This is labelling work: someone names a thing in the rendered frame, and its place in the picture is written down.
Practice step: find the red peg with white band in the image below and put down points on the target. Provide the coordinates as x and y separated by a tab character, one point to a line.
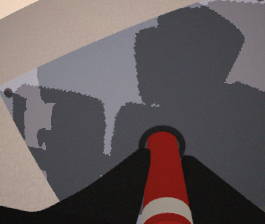
165	198

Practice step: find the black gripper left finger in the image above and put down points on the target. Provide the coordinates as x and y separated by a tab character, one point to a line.
115	198

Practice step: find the grey sloped panel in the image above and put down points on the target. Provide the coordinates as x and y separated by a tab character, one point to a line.
197	72

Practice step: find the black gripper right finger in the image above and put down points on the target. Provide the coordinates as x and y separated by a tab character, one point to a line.
212	201

